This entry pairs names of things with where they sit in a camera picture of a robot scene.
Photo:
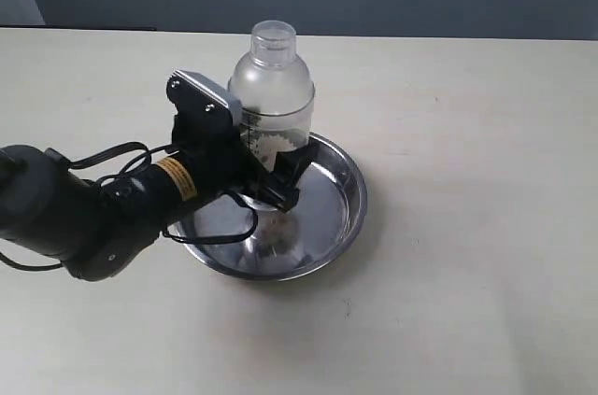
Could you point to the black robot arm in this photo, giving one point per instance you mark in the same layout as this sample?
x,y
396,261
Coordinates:
x,y
94,229

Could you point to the round stainless steel tray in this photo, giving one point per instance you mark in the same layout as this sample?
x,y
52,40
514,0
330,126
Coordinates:
x,y
325,222

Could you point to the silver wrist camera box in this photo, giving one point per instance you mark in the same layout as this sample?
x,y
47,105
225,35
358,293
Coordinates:
x,y
195,94

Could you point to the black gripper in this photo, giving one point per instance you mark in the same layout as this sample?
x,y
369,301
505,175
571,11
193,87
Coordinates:
x,y
206,166

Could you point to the clear plastic shaker bottle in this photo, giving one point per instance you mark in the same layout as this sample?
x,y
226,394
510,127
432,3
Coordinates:
x,y
276,91

